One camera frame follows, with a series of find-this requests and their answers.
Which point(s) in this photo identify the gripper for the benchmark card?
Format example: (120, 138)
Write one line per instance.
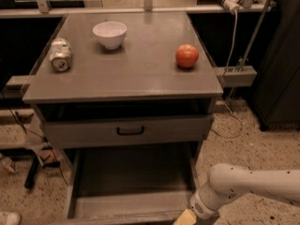
(200, 206)

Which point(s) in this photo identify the grey drawer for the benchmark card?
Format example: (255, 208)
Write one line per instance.
(130, 184)
(116, 132)

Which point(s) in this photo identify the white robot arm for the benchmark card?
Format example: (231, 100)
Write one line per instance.
(226, 183)

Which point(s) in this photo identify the grey drawer cabinet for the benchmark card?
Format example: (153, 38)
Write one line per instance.
(138, 79)

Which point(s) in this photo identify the grey top drawer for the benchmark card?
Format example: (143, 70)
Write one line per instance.
(116, 132)

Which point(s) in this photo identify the black tool on floor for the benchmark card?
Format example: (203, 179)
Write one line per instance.
(30, 179)

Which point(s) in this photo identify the red apple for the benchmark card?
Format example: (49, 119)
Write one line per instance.
(186, 56)

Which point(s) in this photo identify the white sneaker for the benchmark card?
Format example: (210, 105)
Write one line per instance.
(9, 218)

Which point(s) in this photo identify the metal diagonal rod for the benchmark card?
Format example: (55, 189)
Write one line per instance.
(241, 64)

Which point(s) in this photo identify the plastic bottle on floor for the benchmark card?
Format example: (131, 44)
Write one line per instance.
(7, 164)

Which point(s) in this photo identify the white ceramic bowl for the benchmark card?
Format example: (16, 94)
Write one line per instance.
(110, 34)

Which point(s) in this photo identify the crushed soda can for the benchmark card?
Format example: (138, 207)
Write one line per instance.
(60, 54)

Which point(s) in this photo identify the grey side bracket block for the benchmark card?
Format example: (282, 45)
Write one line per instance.
(234, 78)

